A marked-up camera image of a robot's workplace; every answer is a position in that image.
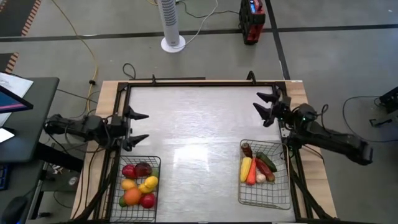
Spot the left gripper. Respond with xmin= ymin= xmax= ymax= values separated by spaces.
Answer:
xmin=110 ymin=105 xmax=150 ymax=152

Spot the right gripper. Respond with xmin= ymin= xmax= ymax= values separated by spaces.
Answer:
xmin=252 ymin=90 xmax=292 ymax=128

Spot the dark purple plum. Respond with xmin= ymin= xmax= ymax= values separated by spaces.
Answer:
xmin=134 ymin=161 xmax=153 ymax=177

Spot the red apple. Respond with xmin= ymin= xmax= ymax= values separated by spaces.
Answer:
xmin=121 ymin=164 xmax=137 ymax=180

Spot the orange-yellow mango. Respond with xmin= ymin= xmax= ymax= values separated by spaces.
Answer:
xmin=120 ymin=178 xmax=137 ymax=191

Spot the green cucumber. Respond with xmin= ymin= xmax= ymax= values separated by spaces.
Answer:
xmin=256 ymin=151 xmax=278 ymax=173

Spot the dark red chili pepper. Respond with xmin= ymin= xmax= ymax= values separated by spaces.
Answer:
xmin=255 ymin=157 xmax=276 ymax=182

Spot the yellow banana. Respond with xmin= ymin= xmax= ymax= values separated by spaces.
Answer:
xmin=239 ymin=156 xmax=253 ymax=183

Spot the orange fruit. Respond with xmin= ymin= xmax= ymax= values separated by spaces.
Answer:
xmin=124 ymin=187 xmax=142 ymax=207

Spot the orange carrot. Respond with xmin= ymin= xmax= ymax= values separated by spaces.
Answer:
xmin=246 ymin=157 xmax=257 ymax=186

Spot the red tomato green stem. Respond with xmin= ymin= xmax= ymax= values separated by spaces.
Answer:
xmin=140 ymin=193 xmax=157 ymax=209

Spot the black desk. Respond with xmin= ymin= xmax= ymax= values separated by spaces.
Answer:
xmin=0 ymin=77 xmax=60 ymax=165

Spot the white tower fan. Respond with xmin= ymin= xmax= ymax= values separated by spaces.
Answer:
xmin=156 ymin=0 xmax=187 ymax=54

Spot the black box device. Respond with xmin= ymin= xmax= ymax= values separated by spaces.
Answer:
xmin=374 ymin=86 xmax=398 ymax=114

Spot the computer monitor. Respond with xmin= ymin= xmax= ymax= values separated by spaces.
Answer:
xmin=0 ymin=85 xmax=34 ymax=114

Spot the white paper sheet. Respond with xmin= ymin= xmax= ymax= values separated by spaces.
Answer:
xmin=0 ymin=72 xmax=34 ymax=99

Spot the white flat device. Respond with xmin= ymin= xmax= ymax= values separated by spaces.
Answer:
xmin=0 ymin=127 xmax=16 ymax=144

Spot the dark keyboard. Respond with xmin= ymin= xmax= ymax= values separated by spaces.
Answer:
xmin=0 ymin=164 xmax=10 ymax=191

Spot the black mat orange striped edge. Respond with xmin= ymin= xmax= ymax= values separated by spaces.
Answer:
xmin=0 ymin=0 xmax=42 ymax=37
xmin=0 ymin=52 xmax=20 ymax=75

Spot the black computer mouse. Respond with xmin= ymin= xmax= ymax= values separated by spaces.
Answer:
xmin=0 ymin=196 xmax=27 ymax=224

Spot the black cable loop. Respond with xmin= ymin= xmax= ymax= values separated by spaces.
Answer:
xmin=122 ymin=63 xmax=137 ymax=80

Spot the black metal table frame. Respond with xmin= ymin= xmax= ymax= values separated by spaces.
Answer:
xmin=73 ymin=71 xmax=340 ymax=224

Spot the black wire basket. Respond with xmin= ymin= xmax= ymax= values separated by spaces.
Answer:
xmin=109 ymin=155 xmax=162 ymax=223

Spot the yellow cable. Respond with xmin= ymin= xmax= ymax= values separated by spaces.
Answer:
xmin=50 ymin=0 xmax=98 ymax=121

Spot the long black floor cable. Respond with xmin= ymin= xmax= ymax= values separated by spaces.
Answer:
xmin=341 ymin=95 xmax=398 ymax=144

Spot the silver wire basket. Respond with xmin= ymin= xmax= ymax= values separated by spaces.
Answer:
xmin=238 ymin=139 xmax=292 ymax=211

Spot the thin black floor cable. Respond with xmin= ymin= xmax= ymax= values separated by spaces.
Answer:
xmin=175 ymin=0 xmax=240 ymax=19

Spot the white cable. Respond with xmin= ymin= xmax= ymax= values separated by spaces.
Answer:
xmin=174 ymin=0 xmax=219 ymax=50

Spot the black flat bracket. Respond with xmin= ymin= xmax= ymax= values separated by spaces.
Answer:
xmin=369 ymin=117 xmax=393 ymax=128

